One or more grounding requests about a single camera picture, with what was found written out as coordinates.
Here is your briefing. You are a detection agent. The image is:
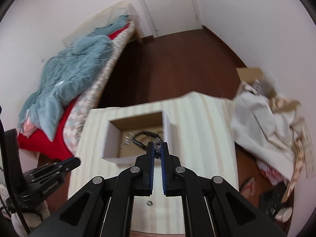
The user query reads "pink slipper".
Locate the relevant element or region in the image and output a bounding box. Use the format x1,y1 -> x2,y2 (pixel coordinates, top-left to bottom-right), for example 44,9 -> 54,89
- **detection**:
240,177 -> 256,199

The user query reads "white door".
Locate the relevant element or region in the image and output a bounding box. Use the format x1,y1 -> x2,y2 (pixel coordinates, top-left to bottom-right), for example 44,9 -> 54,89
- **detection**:
142,0 -> 201,37

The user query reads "brown cardboard box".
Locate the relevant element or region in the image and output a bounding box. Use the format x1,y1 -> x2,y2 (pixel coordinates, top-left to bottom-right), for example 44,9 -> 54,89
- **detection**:
236,67 -> 276,99

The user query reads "checkered pastel mattress cover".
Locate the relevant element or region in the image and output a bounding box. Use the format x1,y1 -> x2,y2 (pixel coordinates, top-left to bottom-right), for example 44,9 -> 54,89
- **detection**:
63,20 -> 136,154

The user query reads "white cloth pile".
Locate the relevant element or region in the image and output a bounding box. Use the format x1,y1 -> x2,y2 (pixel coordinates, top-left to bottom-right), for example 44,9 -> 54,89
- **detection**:
231,91 -> 308,180

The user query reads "teal quilted blanket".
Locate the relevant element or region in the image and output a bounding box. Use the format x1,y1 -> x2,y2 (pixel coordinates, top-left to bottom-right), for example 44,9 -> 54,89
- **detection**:
19,14 -> 129,141

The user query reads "white cup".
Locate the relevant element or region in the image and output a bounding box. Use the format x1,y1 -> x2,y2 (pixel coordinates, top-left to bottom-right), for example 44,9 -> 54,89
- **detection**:
274,207 -> 293,223

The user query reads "red bed sheet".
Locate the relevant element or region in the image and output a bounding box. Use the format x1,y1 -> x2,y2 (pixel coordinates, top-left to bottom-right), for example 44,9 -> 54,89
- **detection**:
19,21 -> 135,160

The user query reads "open white cardboard box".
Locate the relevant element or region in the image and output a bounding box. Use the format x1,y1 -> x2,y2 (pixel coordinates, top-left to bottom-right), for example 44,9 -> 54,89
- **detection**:
100,109 -> 185,166

